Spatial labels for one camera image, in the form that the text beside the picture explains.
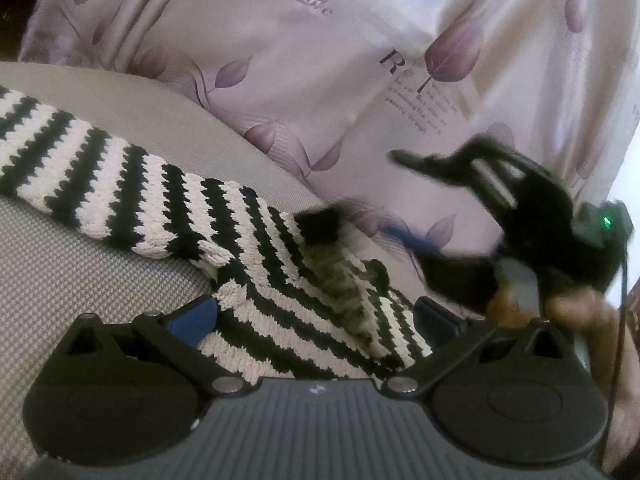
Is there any black white striped knit garment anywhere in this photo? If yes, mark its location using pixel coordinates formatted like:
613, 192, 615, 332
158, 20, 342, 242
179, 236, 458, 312
0, 85, 436, 382

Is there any black cable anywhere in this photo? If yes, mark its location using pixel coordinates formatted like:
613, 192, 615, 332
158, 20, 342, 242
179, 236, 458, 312
602, 232, 632, 471

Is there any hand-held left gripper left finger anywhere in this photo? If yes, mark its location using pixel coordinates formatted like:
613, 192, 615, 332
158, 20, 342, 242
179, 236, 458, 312
62, 296, 246, 398

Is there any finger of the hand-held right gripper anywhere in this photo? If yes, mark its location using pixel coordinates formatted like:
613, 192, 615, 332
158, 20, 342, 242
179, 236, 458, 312
390, 134, 532, 211
382, 225, 502, 314

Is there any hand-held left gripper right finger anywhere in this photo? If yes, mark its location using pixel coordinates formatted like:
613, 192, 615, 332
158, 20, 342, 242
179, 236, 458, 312
382, 296, 568, 398

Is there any person's right hand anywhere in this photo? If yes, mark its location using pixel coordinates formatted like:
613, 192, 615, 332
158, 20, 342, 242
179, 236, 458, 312
487, 287, 617, 343

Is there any person's right forearm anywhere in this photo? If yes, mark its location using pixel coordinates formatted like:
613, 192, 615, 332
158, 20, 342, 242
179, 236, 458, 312
602, 305, 640, 476

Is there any lavender leaf print quilt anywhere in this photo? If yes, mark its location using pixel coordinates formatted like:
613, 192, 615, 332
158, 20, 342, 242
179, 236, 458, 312
17, 0, 640, 322

